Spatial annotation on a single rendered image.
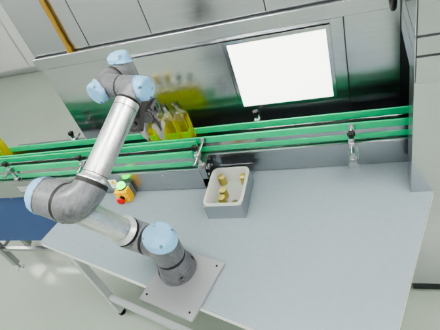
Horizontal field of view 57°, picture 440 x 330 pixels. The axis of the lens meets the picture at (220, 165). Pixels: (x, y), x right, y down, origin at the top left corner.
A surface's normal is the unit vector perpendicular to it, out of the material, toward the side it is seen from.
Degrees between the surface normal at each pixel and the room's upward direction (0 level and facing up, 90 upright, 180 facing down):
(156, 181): 90
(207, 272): 1
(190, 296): 1
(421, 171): 90
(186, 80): 90
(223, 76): 90
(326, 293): 0
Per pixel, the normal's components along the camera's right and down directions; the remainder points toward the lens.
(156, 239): -0.15, -0.69
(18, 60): -0.20, 0.69
